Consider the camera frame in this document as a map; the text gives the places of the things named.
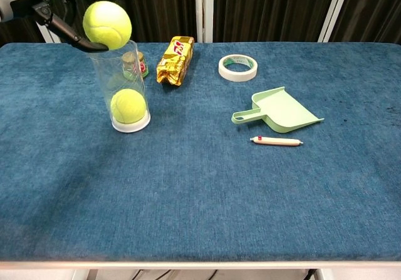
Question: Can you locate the dark pleated curtain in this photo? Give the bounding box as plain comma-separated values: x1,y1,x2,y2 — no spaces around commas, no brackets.
0,0,401,44

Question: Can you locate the plain yellow tennis ball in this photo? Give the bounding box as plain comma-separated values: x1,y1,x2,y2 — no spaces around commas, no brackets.
82,0,132,49

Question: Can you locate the white tape roll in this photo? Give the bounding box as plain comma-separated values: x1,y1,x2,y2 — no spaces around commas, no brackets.
218,54,259,83

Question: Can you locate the pink wrapped sausage stick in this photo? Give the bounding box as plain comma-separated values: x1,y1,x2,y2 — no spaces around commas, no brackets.
249,135,304,147

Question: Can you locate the blue table cloth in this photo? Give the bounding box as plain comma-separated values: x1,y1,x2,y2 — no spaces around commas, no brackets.
0,42,401,264

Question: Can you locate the light green plastic dustpan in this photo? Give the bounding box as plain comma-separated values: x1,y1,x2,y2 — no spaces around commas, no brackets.
231,86,325,134

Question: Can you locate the white slanted frame post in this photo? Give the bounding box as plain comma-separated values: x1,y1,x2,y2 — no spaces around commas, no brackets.
36,21,61,44
317,0,352,43

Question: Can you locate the clear plastic tube container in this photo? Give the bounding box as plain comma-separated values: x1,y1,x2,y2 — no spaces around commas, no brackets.
86,38,152,133

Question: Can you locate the small jar with green label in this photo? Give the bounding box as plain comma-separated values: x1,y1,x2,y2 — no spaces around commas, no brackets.
121,51,148,80

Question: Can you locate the yellow tennis ball with print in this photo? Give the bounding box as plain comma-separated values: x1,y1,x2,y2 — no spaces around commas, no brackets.
110,88,147,124

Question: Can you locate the white upright frame post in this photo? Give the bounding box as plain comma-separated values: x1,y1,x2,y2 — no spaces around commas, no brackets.
194,0,215,43

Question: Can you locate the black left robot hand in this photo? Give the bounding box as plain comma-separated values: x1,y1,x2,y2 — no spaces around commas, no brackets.
11,0,109,51

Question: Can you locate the gold foil snack package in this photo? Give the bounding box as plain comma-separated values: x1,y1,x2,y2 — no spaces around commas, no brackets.
155,35,195,88

